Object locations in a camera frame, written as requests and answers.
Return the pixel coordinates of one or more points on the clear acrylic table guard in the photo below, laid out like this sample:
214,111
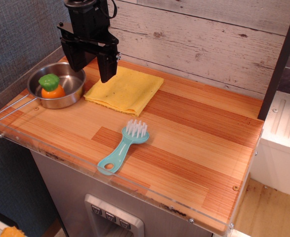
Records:
193,167

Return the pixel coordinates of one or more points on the small steel pot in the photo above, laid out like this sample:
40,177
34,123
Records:
71,81

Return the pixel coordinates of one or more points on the white toy sink unit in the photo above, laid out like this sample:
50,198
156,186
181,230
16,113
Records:
271,165

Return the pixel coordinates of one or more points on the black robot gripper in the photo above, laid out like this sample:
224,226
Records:
87,35

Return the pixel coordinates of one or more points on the teal scrub brush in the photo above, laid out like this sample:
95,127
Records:
135,132

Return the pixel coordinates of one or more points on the dark vertical post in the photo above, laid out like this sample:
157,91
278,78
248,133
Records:
276,78

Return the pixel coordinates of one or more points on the yellow folded towel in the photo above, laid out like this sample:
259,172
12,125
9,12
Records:
128,92

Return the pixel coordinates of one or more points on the grey toy fridge cabinet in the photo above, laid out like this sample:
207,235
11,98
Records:
69,189

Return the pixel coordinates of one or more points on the orange toy carrot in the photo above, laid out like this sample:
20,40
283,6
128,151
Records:
50,87

